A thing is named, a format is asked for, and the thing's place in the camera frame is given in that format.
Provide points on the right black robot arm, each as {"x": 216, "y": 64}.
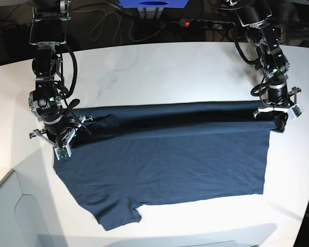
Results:
{"x": 48, "y": 32}

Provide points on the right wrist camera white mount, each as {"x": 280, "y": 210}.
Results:
{"x": 61, "y": 139}

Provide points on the dark blue T-shirt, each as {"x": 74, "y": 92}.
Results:
{"x": 165, "y": 154}

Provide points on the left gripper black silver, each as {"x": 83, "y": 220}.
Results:
{"x": 278, "y": 96}

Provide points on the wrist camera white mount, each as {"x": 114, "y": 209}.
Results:
{"x": 290, "y": 106}
{"x": 61, "y": 139}

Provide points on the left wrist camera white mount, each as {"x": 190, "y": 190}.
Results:
{"x": 290, "y": 106}

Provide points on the blue box on stand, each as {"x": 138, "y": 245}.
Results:
{"x": 153, "y": 3}

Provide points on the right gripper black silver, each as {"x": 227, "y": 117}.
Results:
{"x": 51, "y": 113}

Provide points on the power strip with red switch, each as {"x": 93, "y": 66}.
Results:
{"x": 206, "y": 24}

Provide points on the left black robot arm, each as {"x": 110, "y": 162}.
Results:
{"x": 260, "y": 33}

